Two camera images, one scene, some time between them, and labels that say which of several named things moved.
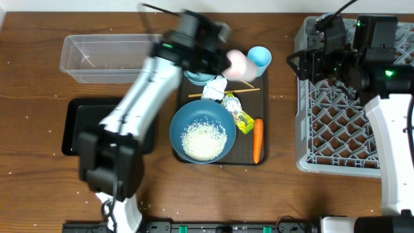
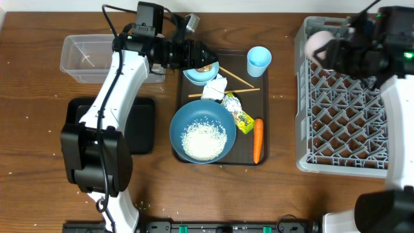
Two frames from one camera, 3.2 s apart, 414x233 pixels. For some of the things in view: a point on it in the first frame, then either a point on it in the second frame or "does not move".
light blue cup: [261, 57] does not move
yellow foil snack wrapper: [243, 121] does not move
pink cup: [240, 68] → [315, 41]
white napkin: [215, 88] does not move
